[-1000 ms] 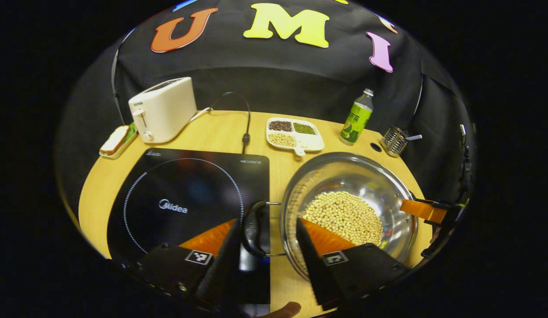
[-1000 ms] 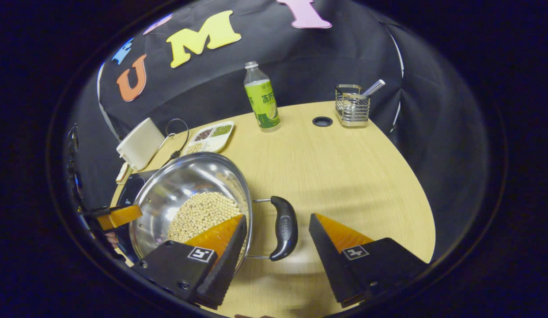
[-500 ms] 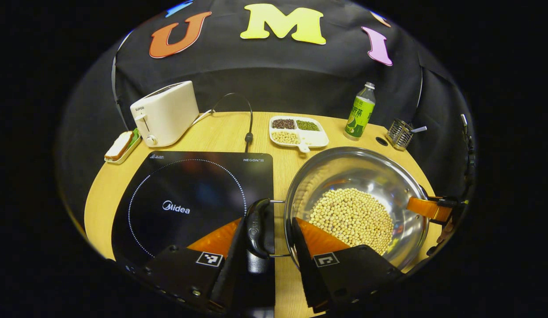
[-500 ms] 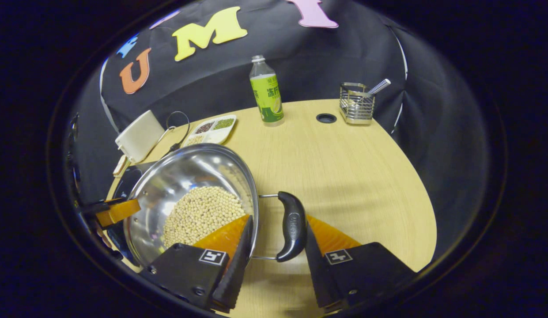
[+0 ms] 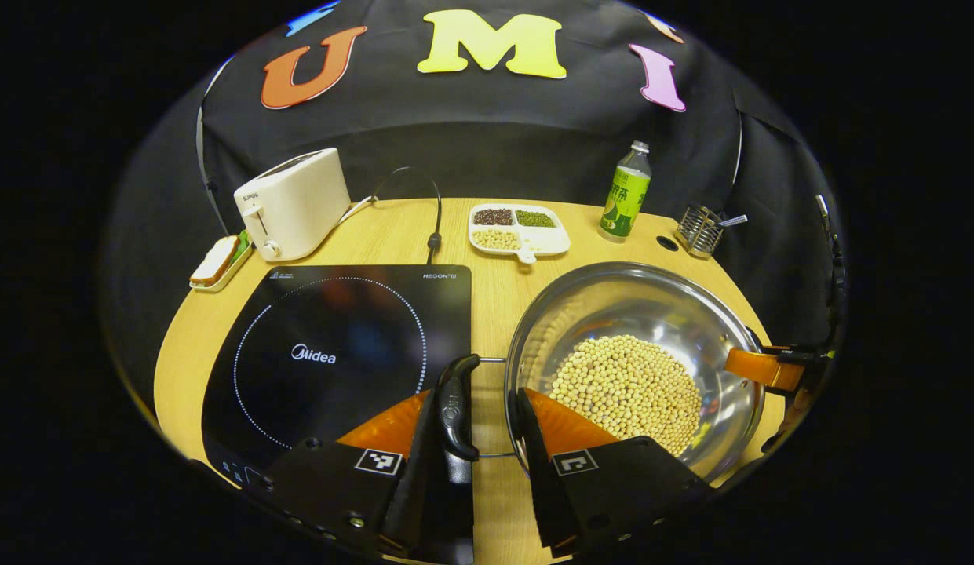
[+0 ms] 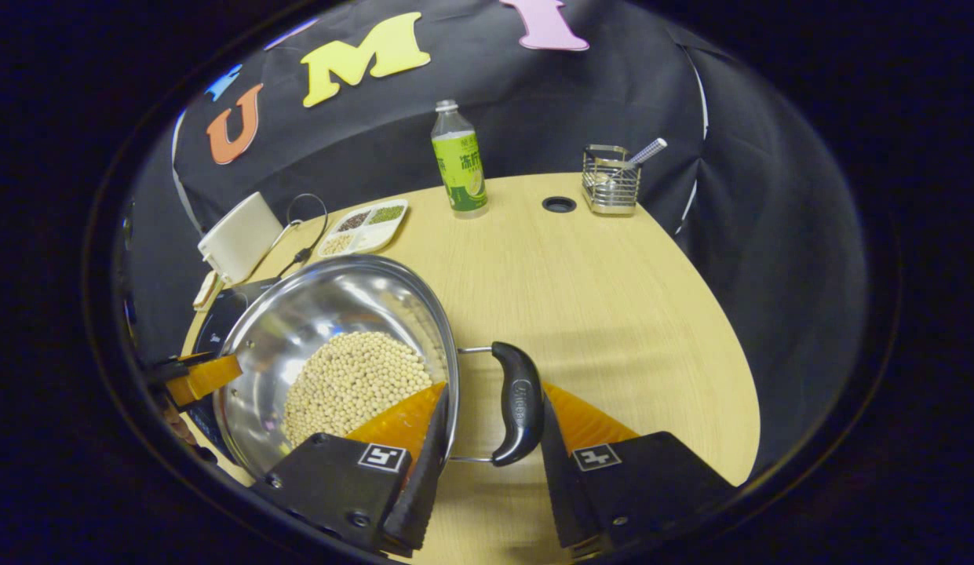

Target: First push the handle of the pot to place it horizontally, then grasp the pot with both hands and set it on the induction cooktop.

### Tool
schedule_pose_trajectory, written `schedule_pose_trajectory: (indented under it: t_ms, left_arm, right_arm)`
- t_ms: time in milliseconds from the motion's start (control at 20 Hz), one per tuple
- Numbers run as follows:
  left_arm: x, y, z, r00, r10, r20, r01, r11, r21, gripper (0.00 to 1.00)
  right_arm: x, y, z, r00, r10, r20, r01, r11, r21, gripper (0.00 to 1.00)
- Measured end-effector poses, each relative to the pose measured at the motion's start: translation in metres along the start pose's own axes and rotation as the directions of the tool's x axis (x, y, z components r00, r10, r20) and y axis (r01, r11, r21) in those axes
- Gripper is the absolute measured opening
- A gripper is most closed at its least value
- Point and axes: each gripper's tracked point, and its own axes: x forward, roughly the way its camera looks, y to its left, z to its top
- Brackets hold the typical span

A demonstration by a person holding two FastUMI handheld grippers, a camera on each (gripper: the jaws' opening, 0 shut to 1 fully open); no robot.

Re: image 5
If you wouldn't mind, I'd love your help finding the metal wire utensil holder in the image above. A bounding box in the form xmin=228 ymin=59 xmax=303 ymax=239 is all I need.
xmin=675 ymin=205 xmax=724 ymax=260

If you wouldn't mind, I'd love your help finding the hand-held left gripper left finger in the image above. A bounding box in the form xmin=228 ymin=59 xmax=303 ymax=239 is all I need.
xmin=259 ymin=388 xmax=476 ymax=565

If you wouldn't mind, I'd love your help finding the black power cable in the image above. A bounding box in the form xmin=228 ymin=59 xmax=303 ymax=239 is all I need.
xmin=337 ymin=166 xmax=443 ymax=265

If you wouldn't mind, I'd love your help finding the green label drink bottle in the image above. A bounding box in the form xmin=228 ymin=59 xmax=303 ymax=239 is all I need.
xmin=599 ymin=141 xmax=652 ymax=242

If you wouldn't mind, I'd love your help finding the white divided bean dish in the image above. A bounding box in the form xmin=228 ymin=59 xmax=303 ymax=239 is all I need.
xmin=468 ymin=203 xmax=571 ymax=264

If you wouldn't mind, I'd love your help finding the sandwich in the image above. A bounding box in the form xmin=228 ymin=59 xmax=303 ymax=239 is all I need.
xmin=190 ymin=231 xmax=248 ymax=287

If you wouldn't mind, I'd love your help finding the pile of soybeans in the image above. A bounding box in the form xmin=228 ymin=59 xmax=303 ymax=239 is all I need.
xmin=549 ymin=335 xmax=702 ymax=457

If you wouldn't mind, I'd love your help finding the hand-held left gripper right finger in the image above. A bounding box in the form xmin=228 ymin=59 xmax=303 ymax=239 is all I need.
xmin=516 ymin=387 xmax=717 ymax=560

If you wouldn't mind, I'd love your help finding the black induction cooktop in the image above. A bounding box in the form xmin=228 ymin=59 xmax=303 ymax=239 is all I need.
xmin=202 ymin=264 xmax=473 ymax=487

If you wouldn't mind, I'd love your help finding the white toaster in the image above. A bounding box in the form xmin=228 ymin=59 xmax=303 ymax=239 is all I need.
xmin=234 ymin=148 xmax=352 ymax=262

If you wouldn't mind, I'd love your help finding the stainless steel pot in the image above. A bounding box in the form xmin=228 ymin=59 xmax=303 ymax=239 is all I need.
xmin=438 ymin=261 xmax=768 ymax=483

